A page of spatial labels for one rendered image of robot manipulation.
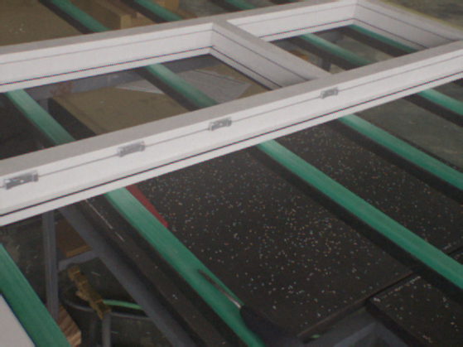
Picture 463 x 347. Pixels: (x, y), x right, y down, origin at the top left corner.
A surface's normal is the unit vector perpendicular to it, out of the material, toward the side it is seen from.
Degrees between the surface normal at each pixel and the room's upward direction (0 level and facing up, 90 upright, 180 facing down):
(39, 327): 0
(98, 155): 90
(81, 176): 90
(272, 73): 90
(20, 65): 90
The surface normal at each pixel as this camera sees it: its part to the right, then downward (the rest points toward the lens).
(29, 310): 0.10, -0.84
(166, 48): 0.61, 0.47
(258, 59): -0.78, 0.26
